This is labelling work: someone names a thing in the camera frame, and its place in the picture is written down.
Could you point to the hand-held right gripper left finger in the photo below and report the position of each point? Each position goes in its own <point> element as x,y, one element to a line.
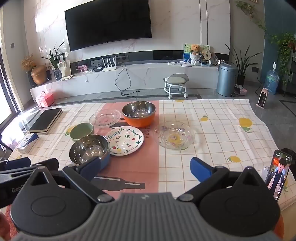
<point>91,166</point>

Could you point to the hanging vine plant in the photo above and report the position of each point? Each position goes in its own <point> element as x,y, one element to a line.
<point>252,14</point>

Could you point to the white fruit-painted plate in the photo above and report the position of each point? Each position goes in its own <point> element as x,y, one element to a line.
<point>127,141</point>

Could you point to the gold vase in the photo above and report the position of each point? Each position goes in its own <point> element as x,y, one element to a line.
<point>38,75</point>

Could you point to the large clear glass plate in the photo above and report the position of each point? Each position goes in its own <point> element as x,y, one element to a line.
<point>173,135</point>

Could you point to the green plant in blue vase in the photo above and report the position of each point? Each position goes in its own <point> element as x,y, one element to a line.
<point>56,62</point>

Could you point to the smartphone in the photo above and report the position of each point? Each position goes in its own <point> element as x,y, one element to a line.
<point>277,176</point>

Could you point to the blue water bottle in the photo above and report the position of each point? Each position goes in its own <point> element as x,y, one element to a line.
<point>272,81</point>

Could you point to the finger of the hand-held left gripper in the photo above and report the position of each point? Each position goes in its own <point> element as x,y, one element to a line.
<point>52,164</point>
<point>18,164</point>

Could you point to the pink storage box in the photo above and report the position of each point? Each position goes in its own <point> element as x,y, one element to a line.
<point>45,99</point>

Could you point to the white marble television console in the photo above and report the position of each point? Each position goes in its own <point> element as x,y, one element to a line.
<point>150,76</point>

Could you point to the grey trash bin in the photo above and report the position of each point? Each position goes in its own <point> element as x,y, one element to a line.
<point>226,80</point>

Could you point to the orange cloth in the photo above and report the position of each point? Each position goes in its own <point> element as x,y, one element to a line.
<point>280,226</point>

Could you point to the brown teddy bear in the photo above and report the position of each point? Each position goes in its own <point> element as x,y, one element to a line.
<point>195,49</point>

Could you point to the white router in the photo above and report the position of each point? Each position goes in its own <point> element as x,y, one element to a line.
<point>108,67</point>

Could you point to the black book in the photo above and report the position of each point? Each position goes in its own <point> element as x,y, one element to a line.
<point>45,120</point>

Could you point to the white rolling stool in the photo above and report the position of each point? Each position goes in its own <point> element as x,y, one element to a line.
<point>176,85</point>

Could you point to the checked lemon-print tablecloth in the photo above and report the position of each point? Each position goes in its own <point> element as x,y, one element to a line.
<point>208,120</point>

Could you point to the trailing ivy plant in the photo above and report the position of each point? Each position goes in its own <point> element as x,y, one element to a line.
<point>283,48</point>

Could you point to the tall potted leaf plant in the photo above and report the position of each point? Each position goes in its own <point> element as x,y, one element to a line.
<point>241,64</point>

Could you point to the orange steel bowl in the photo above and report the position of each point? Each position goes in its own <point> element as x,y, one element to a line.
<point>138,120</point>

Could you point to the blue steel bowl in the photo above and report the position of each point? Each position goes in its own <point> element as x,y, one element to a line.
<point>87,150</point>

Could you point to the black television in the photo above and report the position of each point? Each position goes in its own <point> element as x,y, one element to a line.
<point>107,23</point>

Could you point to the framed picture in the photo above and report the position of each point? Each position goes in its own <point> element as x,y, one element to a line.
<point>187,52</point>

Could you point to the small pink photo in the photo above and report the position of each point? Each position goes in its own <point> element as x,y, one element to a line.
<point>82,68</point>

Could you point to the small pink heater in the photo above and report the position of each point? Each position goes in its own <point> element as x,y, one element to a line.
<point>262,98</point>

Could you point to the green ceramic bowl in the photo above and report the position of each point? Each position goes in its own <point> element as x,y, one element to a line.
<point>81,132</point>

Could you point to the blue and white box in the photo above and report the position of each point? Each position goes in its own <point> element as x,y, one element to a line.
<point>27,142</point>

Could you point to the round hand fan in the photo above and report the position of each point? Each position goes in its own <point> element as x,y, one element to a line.
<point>205,53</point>

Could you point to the dried yellow flowers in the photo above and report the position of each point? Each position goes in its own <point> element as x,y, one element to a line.
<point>29,62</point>

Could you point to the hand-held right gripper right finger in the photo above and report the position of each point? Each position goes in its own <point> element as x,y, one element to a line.
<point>200,168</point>

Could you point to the small clear glass plate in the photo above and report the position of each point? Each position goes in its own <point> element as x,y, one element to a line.
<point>105,117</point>

